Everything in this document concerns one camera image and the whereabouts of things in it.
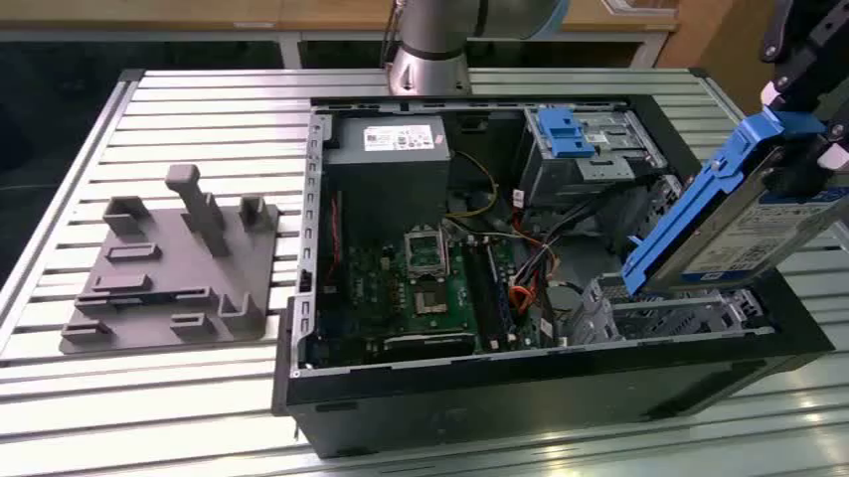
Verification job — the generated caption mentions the yellow black wires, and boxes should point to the yellow black wires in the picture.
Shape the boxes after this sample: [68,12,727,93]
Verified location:
[443,151,500,220]

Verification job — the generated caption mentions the red yellow black power wire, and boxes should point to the red yellow black power wire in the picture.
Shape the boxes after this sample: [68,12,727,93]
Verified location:
[514,241,564,287]

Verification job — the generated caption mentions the green motherboard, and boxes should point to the green motherboard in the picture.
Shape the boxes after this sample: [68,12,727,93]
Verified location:
[315,218,555,369]

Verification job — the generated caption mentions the round grey speaker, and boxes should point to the round grey speaker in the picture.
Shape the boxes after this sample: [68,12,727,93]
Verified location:
[542,280,584,322]

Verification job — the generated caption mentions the grey power supply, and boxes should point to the grey power supply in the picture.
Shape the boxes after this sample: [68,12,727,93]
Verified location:
[320,114,454,235]

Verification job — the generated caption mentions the thin orange wire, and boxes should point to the thin orange wire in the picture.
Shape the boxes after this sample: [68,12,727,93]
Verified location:
[508,283,535,319]

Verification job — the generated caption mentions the hard disk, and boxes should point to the hard disk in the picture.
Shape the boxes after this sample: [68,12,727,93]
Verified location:
[620,111,849,299]

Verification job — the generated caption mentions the CPU socket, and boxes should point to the CPU socket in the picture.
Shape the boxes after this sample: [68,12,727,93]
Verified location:
[411,286,451,318]

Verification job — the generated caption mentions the black PC case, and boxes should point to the black PC case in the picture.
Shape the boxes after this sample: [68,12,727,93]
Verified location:
[271,93,837,458]

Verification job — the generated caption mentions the blue plastic latch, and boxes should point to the blue plastic latch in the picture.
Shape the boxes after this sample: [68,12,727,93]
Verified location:
[536,107,595,160]

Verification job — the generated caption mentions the grey parts rack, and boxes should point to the grey parts rack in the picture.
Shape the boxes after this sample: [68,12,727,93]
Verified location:
[58,163,285,357]

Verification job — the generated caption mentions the metal drive cage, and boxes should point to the metal drive cage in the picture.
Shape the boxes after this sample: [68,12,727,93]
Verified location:
[520,106,671,213]

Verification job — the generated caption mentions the wooden desk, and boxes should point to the wooden desk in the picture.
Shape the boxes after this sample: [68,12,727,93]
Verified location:
[0,0,682,36]

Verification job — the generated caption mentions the black RAM slot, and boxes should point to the black RAM slot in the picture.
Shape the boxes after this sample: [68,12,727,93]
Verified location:
[482,236,514,347]
[490,236,523,344]
[463,236,498,352]
[471,236,506,349]

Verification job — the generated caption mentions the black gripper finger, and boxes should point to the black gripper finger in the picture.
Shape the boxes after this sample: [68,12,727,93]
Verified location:
[759,0,830,120]
[765,0,849,195]

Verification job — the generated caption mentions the metal disk bay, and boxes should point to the metal disk bay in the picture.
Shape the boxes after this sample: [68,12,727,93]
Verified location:
[568,275,775,345]

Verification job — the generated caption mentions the black graphics card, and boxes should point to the black graphics card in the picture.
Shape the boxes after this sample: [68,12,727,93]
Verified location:
[380,330,476,357]

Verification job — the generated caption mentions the metal socket cover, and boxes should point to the metal socket cover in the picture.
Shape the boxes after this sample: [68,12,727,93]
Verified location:
[401,229,447,280]

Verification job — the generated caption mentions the black wire bundle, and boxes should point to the black wire bundle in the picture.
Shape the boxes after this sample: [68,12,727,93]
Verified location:
[516,168,664,249]

